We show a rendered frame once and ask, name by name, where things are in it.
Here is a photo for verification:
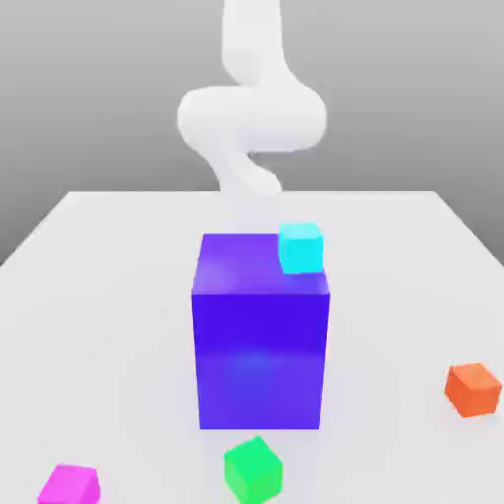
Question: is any large purple box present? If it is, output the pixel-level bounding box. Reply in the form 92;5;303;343
190;232;331;431

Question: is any small green cube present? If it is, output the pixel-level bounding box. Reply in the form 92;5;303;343
222;434;284;504

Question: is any small magenta cube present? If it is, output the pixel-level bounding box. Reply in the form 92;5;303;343
36;463;102;504

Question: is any small cyan cube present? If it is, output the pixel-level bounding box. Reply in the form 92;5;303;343
278;221;325;276

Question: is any small orange cube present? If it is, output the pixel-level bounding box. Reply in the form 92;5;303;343
443;362;504;419

